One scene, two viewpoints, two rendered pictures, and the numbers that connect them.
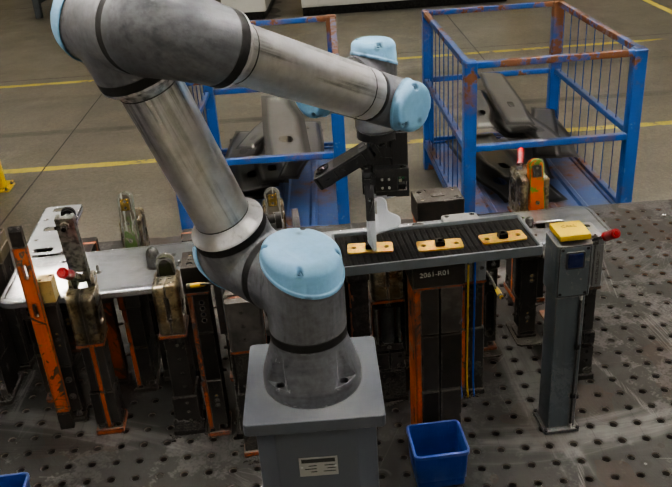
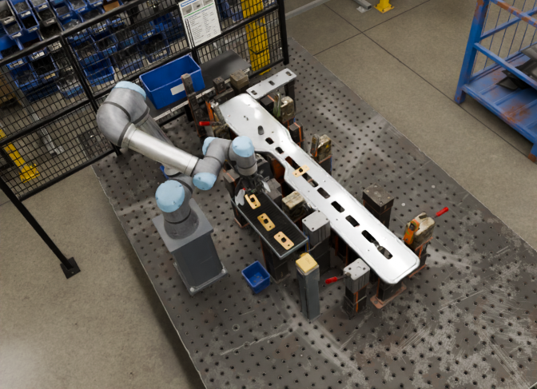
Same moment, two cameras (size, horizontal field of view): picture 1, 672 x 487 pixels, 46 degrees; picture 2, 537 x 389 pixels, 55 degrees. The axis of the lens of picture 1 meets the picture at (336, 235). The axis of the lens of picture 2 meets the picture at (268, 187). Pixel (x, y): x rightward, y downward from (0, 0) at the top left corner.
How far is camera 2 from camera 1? 1.90 m
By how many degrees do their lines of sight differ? 55
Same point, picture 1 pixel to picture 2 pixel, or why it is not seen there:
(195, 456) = (228, 204)
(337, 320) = (171, 218)
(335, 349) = (172, 224)
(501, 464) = (273, 302)
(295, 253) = (164, 192)
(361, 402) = (173, 243)
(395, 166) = (248, 186)
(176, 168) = not seen: hidden behind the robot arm
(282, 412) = (161, 225)
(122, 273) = (250, 127)
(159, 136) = not seen: hidden behind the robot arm
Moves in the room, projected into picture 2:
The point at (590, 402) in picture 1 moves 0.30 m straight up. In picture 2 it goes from (332, 323) to (332, 292)
